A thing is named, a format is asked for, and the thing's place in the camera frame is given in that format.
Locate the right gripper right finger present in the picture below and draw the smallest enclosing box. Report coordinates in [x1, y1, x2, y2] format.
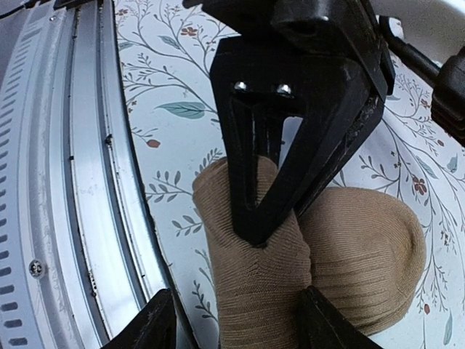
[297, 285, 380, 349]

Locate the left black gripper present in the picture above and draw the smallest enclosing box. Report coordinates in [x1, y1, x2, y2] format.
[182, 1, 395, 215]

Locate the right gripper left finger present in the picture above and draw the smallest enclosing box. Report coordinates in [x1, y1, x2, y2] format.
[105, 289, 196, 349]

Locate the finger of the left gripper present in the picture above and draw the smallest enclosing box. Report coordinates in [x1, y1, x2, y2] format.
[210, 36, 347, 246]

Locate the brown ribbed sock pair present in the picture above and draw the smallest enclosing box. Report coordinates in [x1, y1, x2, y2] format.
[193, 159, 426, 348]

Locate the aluminium front rail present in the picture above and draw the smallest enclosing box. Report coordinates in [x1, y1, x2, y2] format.
[1, 1, 167, 348]

